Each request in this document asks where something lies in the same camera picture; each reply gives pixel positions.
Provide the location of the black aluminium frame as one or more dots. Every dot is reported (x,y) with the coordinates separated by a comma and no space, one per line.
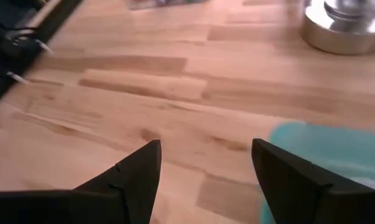
(59,15)

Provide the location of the white lamp with shade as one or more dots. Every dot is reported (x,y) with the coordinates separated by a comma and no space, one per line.
(330,40)

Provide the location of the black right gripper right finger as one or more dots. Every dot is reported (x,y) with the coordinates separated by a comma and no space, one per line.
(299,196)

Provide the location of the green translucent plastic bin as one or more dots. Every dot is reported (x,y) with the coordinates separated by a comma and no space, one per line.
(330,149)

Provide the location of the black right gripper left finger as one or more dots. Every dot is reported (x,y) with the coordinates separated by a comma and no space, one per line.
(112,199)

